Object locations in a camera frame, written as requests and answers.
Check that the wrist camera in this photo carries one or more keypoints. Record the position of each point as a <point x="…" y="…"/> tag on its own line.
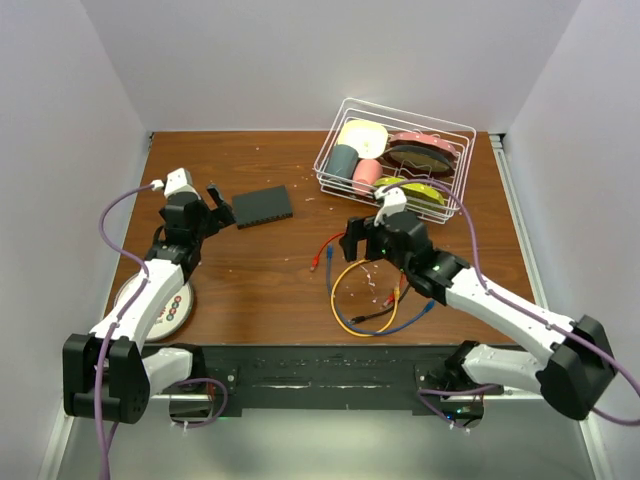
<point x="178" y="181"/>
<point x="391" y="201"/>

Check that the grey cup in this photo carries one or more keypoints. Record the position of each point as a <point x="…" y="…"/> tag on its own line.
<point x="342" y="161"/>

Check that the white round tape roll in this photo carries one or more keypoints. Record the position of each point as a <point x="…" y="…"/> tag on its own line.
<point x="171" y="317"/>

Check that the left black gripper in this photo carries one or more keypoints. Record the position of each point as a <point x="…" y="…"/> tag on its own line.
<point x="220" y="216"/>

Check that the white wire dish rack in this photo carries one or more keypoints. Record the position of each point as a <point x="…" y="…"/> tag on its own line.
<point x="461" y="136"/>

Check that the black network switch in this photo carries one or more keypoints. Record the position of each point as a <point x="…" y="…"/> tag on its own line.
<point x="261" y="207"/>

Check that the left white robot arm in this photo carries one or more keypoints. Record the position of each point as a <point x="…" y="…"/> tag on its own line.
<point x="105" y="375"/>

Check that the pink cup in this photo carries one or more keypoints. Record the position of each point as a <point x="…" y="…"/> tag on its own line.
<point x="366" y="173"/>

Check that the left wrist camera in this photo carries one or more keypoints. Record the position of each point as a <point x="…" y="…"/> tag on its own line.
<point x="178" y="181"/>

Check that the pink plate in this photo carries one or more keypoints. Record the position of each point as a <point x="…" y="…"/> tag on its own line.
<point x="425" y="140"/>

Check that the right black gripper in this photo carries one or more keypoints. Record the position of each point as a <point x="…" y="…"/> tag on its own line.
<point x="358" y="229"/>

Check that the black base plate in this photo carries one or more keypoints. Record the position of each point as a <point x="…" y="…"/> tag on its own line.
<point x="324" y="377"/>

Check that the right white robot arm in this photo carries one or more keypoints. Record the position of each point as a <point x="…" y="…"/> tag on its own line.
<point x="568" y="362"/>

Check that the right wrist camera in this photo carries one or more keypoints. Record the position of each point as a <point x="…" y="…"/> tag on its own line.
<point x="391" y="201"/>

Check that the dark brown plate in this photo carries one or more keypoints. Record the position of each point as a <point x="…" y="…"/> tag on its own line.
<point x="419" y="160"/>

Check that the green plate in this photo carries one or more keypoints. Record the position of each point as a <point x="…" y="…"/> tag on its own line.
<point x="418" y="195"/>

